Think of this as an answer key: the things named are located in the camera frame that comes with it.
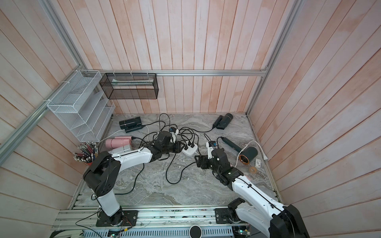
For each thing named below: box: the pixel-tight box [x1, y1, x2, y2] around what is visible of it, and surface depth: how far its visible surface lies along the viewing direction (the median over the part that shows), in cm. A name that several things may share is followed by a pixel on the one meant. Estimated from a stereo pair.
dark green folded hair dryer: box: [212, 113, 234, 130], surface depth 113 cm
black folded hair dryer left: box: [119, 116, 143, 133], surface depth 110 cm
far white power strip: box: [181, 143, 198, 157], surface depth 98 cm
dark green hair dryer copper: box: [221, 137, 258, 165], surface depth 95 cm
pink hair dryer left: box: [105, 135, 133, 149], surface depth 98 cm
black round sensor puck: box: [189, 224, 203, 238], surface depth 67 cm
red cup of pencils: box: [72, 141, 99, 167], surface depth 83 cm
